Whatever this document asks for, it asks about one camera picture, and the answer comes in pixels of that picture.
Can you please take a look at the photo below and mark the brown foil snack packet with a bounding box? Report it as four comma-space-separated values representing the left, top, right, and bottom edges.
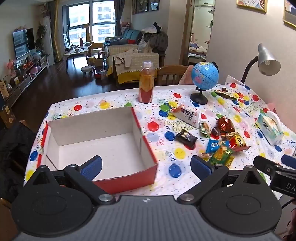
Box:
216, 116, 236, 133

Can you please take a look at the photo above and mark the small round stool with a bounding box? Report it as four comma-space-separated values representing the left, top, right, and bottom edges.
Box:
81, 65, 94, 78

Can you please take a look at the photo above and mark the wooden chair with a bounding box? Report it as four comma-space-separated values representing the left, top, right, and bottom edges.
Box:
157, 65, 189, 87

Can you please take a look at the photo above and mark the green candy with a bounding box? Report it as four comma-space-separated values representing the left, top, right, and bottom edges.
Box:
199, 120, 212, 138

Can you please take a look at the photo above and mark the small blue globe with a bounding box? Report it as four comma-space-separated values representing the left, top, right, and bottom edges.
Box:
190, 61, 220, 105

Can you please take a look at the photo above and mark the brown cardboard box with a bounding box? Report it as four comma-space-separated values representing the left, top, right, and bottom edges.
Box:
0, 105, 15, 127

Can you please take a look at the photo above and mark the black jacket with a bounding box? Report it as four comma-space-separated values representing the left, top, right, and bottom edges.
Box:
0, 122, 36, 202

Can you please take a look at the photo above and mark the wooden coffee table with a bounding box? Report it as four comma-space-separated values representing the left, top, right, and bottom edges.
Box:
63, 45, 93, 70

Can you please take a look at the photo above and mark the grey desk lamp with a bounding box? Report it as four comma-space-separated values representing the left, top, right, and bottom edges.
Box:
240, 43, 282, 84

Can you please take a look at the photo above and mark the tissue pack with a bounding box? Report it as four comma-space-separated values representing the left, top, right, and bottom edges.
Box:
255, 111, 284, 146

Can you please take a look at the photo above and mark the green snack packet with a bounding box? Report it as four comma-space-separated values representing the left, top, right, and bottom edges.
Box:
207, 144, 235, 168

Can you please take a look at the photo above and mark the pink cushion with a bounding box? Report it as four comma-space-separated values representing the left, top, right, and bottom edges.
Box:
178, 65, 197, 85

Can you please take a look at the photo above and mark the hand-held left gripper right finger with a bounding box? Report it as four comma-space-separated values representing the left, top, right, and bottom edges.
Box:
177, 155, 272, 205

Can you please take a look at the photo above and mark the blue cookie packet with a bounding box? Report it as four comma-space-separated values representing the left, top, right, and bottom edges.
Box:
205, 138, 223, 155

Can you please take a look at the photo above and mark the white standing air conditioner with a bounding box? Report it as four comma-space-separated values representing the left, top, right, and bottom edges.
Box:
44, 16, 55, 65

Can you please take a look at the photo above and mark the framed wall picture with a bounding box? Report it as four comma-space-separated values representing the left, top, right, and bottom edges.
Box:
236, 0, 268, 13
283, 0, 296, 28

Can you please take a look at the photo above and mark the television cabinet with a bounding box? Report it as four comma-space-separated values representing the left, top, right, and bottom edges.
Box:
0, 54, 50, 102

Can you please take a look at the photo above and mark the dark snack packet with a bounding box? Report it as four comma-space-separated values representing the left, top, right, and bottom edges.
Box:
211, 89, 234, 99

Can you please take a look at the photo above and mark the television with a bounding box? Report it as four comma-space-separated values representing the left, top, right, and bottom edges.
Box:
13, 28, 36, 59

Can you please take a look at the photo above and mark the sofa with yellow cover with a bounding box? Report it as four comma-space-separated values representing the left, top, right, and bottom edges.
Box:
106, 45, 160, 85

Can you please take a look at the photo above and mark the white snack packet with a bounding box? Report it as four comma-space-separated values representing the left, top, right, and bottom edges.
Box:
170, 104, 201, 129

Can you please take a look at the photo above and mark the red yellow snack packet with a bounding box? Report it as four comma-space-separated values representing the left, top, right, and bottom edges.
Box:
225, 132, 251, 153

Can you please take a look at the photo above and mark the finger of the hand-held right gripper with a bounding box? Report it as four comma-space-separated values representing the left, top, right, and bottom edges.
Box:
282, 154, 296, 169
253, 156, 296, 178

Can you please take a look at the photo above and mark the black snack packet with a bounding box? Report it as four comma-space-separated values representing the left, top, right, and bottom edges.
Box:
174, 129, 199, 150

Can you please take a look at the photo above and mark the pile of dark clothes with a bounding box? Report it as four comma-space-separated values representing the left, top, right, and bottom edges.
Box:
141, 22, 169, 54

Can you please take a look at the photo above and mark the red cardboard box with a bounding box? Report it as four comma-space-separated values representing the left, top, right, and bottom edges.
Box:
37, 107, 159, 194

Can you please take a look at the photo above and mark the balloon print tablecloth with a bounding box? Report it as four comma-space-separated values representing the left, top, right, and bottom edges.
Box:
23, 75, 296, 197

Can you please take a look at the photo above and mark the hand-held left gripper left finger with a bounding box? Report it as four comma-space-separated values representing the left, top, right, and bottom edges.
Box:
23, 155, 116, 205

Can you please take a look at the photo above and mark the orange juice bottle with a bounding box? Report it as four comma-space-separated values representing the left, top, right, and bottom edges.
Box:
139, 61, 155, 104

